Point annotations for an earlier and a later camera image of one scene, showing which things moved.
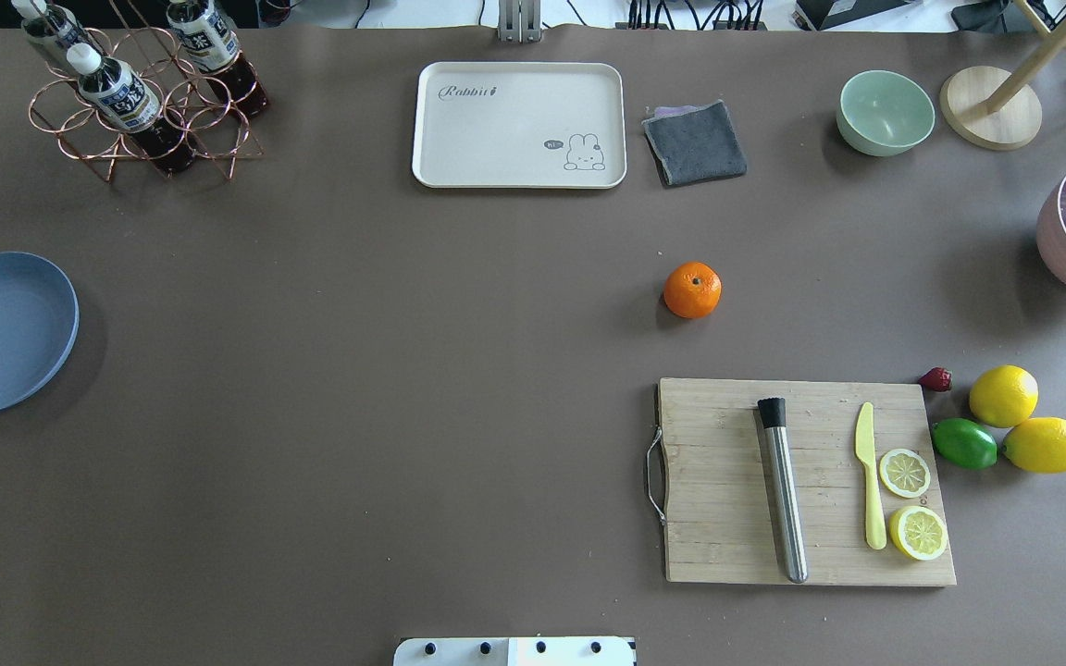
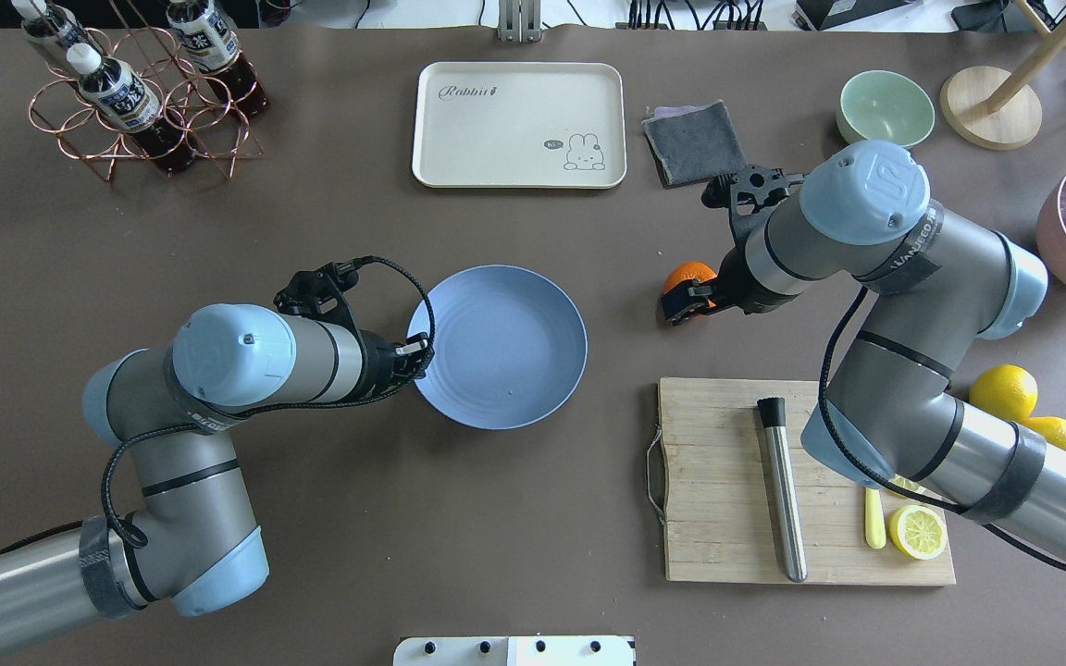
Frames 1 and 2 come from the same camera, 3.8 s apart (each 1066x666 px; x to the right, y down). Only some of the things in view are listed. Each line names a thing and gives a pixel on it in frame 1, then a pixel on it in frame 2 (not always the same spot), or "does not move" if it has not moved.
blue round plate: x=9 y=323 -> x=510 y=347
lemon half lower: x=919 y=533 does not move
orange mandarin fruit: x=692 y=289 does not move
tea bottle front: x=123 y=100 does not move
